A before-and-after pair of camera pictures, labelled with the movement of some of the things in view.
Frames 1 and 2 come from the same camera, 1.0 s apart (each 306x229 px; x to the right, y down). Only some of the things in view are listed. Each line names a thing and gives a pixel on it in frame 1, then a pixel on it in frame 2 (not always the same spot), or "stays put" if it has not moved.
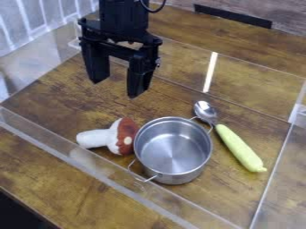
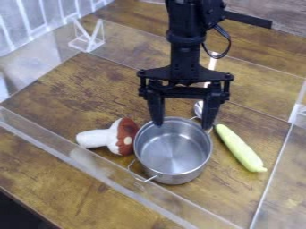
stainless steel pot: [172, 148] stays put
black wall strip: [227, 15] stays put
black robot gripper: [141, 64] to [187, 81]
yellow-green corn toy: [205, 112] stays put
